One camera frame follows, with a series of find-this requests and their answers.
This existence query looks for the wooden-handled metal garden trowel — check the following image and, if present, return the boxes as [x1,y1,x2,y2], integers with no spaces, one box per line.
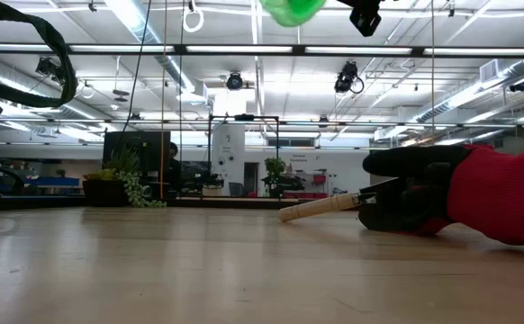
[277,191,378,224]

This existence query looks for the green spray bottle white trigger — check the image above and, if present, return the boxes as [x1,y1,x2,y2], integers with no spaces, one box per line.
[258,0,330,28]

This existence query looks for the green background potted plant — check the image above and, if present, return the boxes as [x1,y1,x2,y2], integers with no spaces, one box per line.
[261,156,291,199]

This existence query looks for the background shelf red boxes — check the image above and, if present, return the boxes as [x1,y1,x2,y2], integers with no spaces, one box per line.
[283,169,330,200]

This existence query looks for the person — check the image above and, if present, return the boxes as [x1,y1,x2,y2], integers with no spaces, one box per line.
[167,141,184,193]

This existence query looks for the black screen panel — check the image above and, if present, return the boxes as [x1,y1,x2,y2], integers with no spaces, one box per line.
[102,130,172,186]

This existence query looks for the potted succulent plant dark pot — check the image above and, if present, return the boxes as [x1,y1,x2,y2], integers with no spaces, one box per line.
[82,146,168,209]

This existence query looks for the blue background table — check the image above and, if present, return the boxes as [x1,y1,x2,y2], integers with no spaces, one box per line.
[23,175,82,189]

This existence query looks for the black aluminium table frame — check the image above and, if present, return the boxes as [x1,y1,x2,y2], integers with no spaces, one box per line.
[0,43,524,212]

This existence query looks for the black background rig frame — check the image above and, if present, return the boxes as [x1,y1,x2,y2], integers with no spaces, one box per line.
[206,113,281,200]

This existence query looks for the yellow hanging cable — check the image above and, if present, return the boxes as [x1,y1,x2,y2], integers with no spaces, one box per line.
[158,0,168,200]

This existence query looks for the black hanging cable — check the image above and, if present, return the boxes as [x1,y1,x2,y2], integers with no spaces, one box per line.
[121,0,154,132]

